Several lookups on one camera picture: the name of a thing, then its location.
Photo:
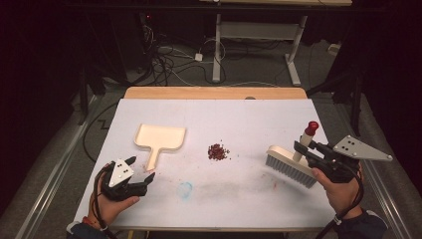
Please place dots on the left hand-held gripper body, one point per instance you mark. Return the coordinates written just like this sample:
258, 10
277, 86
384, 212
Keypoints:
121, 172

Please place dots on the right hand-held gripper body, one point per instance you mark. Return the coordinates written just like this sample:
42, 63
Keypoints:
345, 159

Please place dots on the cream dustpan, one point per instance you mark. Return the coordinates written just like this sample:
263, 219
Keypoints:
159, 137

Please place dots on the pile of red beans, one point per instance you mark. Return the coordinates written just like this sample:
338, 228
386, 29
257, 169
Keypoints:
217, 152

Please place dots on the person's right hand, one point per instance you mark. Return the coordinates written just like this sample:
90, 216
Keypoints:
338, 194

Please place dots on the person's left hand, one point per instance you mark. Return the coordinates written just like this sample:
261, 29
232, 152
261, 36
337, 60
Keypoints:
111, 207

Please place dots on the black metal stand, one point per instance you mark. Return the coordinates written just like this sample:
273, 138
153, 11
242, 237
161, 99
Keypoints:
355, 106

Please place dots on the white table cover sheet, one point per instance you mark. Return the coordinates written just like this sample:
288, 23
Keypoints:
215, 119

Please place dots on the white power strip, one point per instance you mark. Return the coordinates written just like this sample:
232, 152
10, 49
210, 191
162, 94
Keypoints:
334, 49

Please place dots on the white power adapter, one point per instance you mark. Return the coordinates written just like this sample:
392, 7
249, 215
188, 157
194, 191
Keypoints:
198, 57

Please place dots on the white-legged desk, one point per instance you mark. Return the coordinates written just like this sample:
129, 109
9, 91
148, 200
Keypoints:
255, 30

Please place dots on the metal floor rail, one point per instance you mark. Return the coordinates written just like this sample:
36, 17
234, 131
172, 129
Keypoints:
56, 166
386, 202

